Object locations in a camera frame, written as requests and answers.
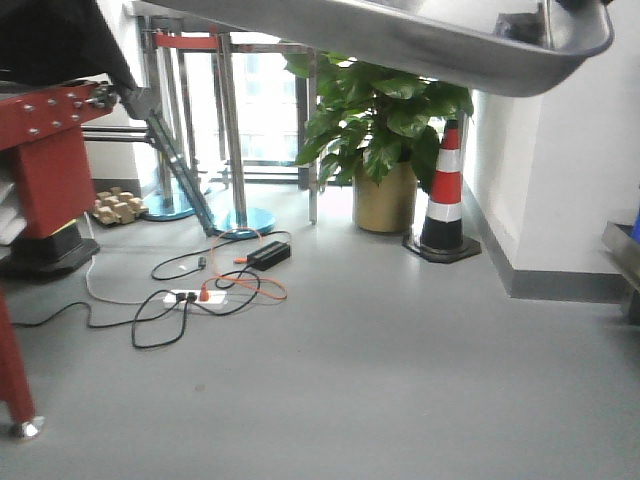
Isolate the red white traffic cone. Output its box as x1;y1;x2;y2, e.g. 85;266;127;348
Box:
402;119;481;264

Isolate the gold plant pot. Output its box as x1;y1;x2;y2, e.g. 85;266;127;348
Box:
353;162;418;234

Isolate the pile of wooden blocks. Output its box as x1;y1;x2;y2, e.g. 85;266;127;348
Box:
91;187;149;226

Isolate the black power adapter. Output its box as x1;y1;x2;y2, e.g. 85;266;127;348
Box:
246;241;291;271

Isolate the green potted plant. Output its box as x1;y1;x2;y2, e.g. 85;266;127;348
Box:
295;52;474;192

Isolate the orange cable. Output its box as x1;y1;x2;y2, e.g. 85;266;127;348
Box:
198;226;290;304

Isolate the blue base stanchion post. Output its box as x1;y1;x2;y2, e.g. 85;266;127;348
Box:
212;32;275;239

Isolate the silver metal tray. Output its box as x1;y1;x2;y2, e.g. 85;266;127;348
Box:
141;0;614;97

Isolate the white power strip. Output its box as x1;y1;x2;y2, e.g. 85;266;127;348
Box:
162;289;227;310

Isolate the red barrier belt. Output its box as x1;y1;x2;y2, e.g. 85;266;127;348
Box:
153;31;218;51

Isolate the white floor cable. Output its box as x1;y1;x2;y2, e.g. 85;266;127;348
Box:
83;211;171;306

